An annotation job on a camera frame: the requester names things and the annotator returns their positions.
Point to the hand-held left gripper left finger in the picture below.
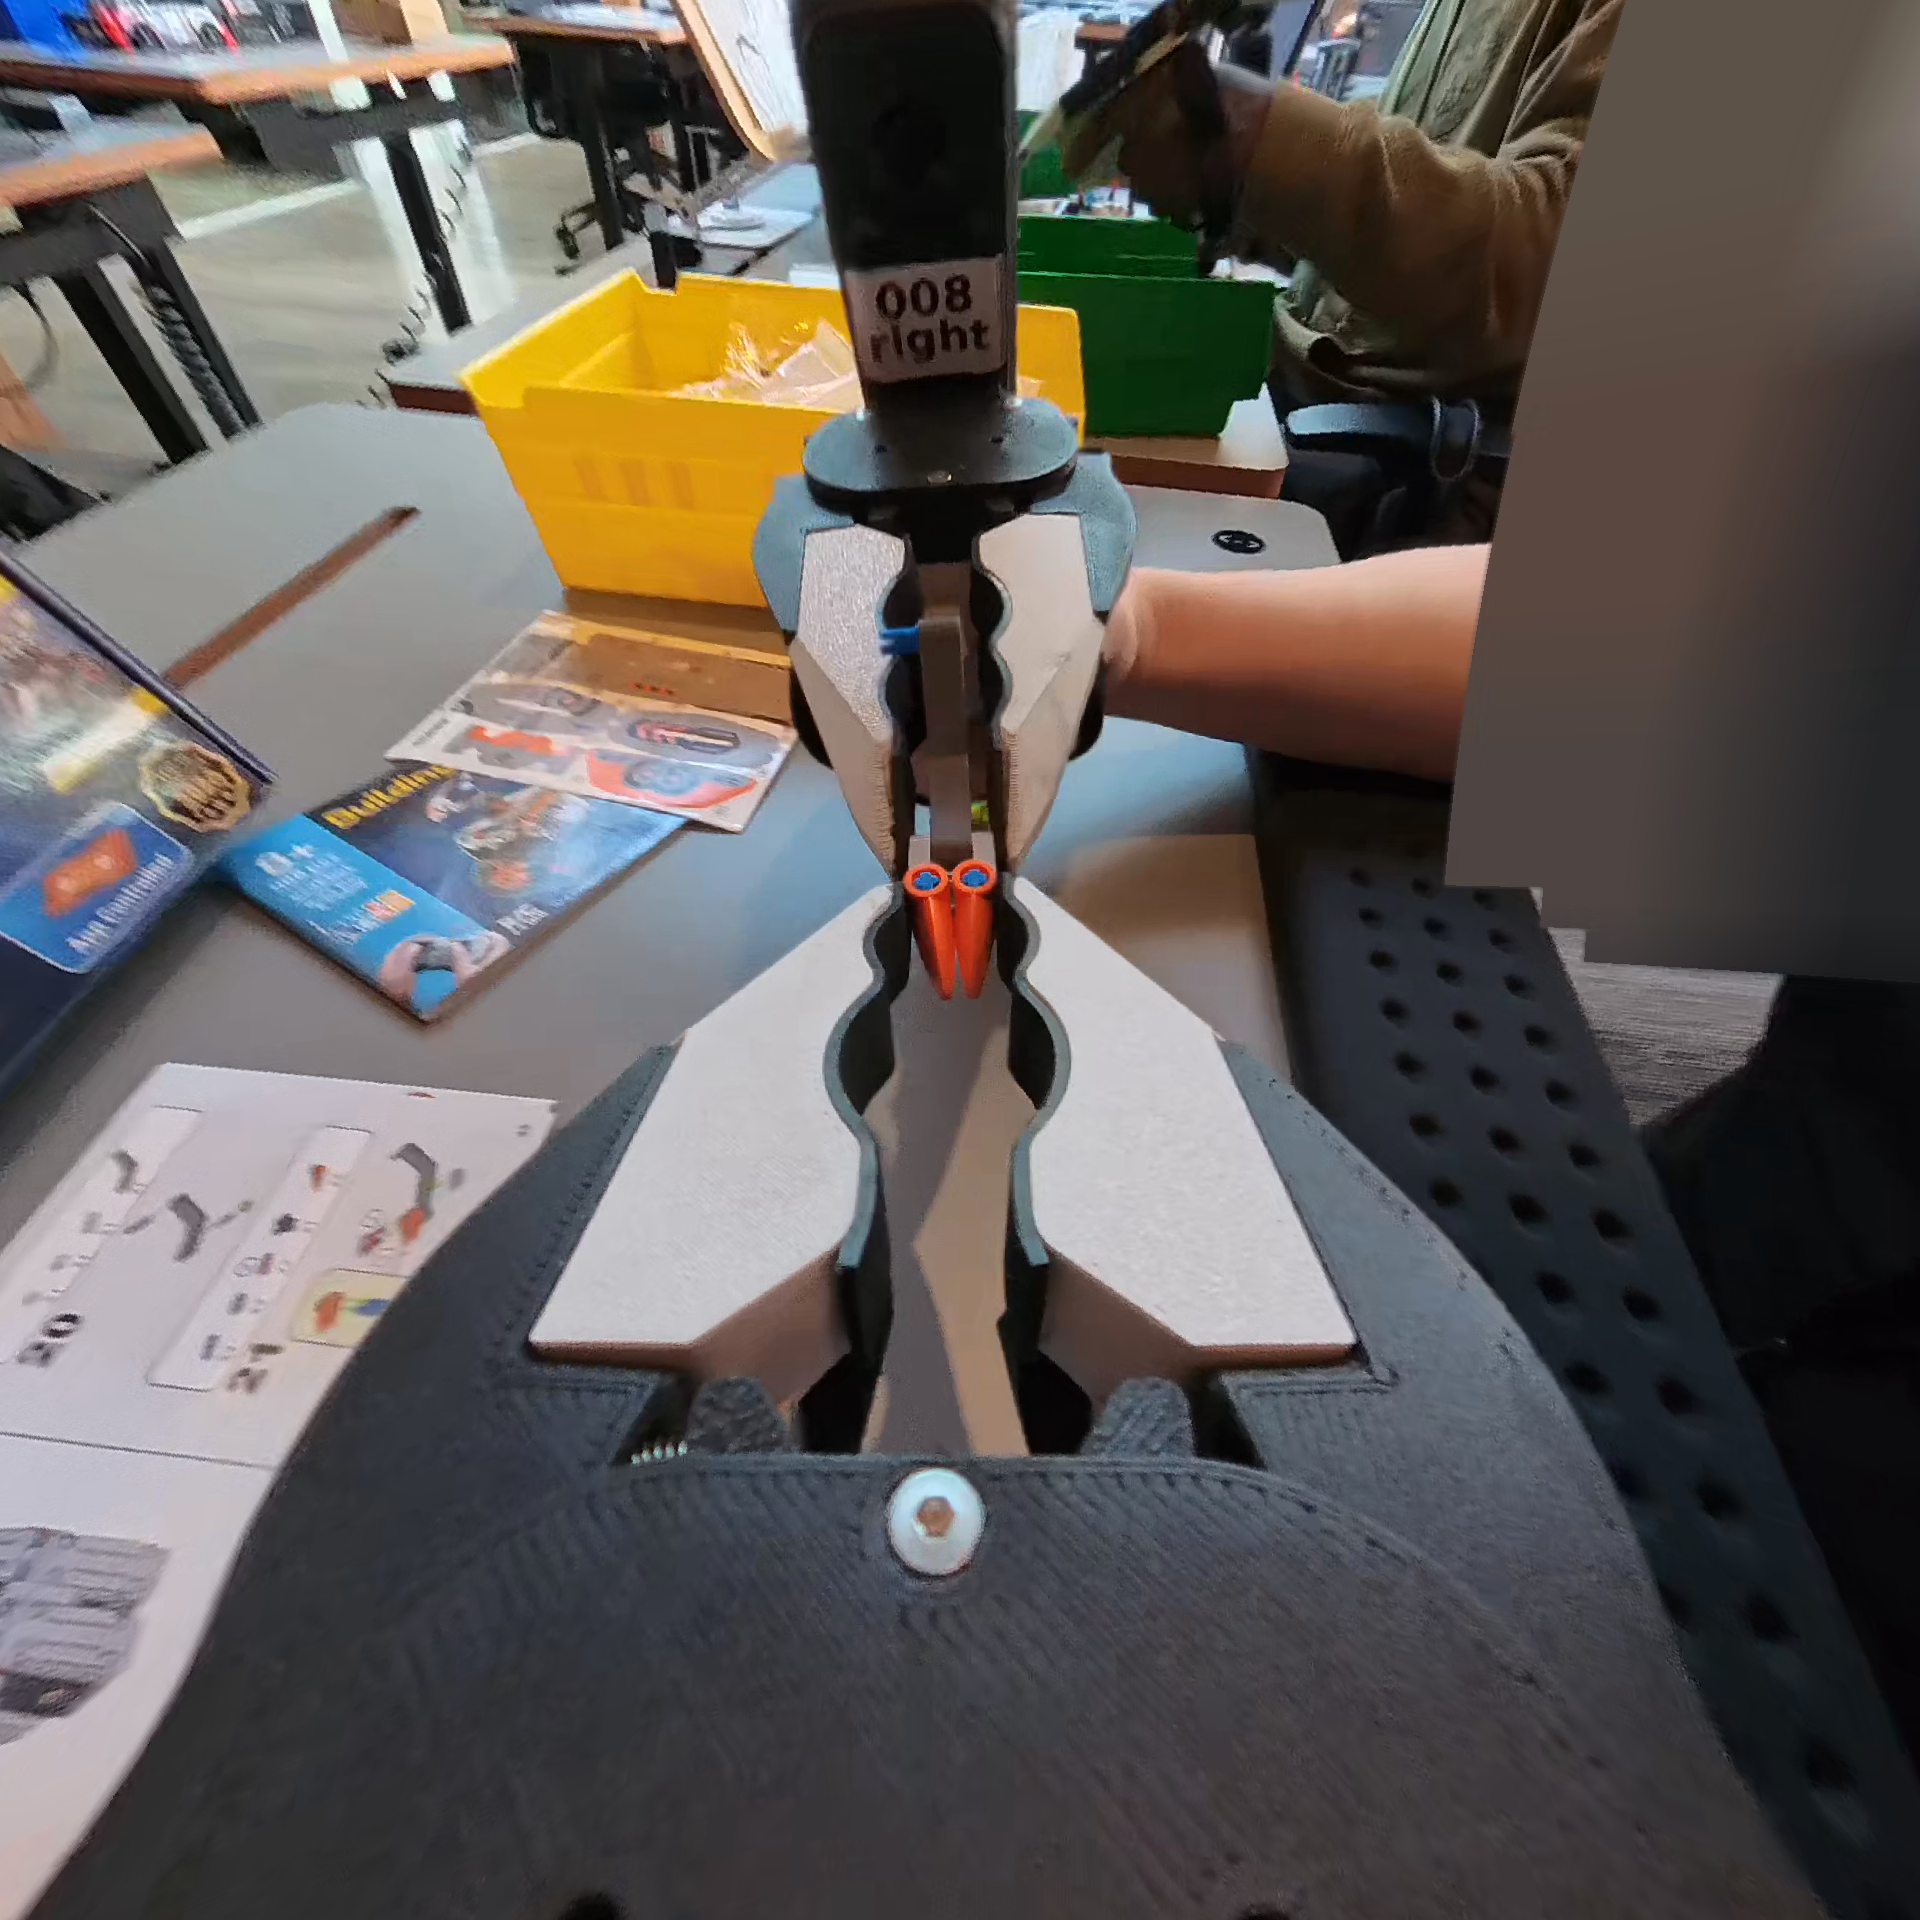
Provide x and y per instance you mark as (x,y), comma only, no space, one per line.
(721,1201)

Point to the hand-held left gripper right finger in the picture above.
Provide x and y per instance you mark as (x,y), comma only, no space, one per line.
(1171,1201)

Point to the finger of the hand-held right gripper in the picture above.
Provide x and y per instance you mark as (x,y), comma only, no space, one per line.
(1051,645)
(849,645)

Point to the grey bent toy beam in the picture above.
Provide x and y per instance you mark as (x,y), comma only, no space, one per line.
(945,704)

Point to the orange toy claw piece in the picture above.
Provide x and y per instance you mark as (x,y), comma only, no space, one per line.
(930,930)
(975,930)

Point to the person's right forearm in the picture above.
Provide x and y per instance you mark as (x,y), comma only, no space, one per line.
(1304,661)

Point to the grey desk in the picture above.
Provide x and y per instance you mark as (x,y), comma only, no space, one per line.
(375,525)

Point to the clear plastic parts bags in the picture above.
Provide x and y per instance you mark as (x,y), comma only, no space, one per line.
(781,369)

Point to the printed sticker sheet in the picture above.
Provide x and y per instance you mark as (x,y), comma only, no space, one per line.
(601,720)

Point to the green plastic bin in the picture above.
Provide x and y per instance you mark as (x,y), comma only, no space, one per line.
(1155,330)

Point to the yellow plastic bin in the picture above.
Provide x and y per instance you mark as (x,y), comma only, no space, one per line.
(601,450)

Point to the black perforated mat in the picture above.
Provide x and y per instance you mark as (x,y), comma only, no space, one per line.
(1501,1170)

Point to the black mesh chair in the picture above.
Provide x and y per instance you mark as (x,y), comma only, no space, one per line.
(1381,450)

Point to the blue cover booklet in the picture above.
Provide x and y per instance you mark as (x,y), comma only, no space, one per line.
(435,885)

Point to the open white instruction manual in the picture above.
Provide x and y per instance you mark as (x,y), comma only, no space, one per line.
(151,1275)

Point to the wooden background table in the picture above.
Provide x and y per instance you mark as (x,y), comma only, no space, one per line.
(224,91)

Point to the blue toy robot box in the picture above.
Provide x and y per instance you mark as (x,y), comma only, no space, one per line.
(91,841)

